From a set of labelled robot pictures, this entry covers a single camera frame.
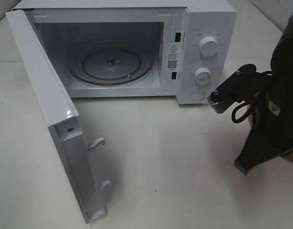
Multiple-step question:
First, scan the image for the round white door button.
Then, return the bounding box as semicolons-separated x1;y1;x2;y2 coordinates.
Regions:
190;89;205;101

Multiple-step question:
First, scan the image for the white microwave knob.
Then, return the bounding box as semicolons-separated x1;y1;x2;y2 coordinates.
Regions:
194;67;211;85
199;35;219;57

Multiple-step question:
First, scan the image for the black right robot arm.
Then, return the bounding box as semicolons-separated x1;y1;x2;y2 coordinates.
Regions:
207;14;293;175

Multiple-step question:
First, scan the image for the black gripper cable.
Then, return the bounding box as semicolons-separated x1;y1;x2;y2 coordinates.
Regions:
231;70;273;124

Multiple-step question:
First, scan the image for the upper white microwave knob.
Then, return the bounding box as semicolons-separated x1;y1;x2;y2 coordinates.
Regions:
199;35;219;57

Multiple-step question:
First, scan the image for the glass microwave turntable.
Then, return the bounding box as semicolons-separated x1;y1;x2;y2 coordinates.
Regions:
73;48;154;86

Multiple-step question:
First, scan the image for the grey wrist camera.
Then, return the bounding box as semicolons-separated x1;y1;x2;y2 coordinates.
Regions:
207;93;243;114

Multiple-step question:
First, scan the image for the pink round plate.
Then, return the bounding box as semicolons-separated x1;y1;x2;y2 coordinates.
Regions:
249;92;293;162

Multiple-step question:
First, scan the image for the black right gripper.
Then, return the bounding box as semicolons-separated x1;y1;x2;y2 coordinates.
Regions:
210;64;293;175

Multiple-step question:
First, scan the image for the white microwave door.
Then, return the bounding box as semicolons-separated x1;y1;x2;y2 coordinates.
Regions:
6;10;111;224

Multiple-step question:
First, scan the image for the white microwave oven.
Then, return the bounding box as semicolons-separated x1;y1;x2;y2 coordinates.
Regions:
6;0;237;104

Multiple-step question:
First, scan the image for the lower white microwave knob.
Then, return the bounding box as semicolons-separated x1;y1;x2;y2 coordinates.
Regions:
194;67;211;85

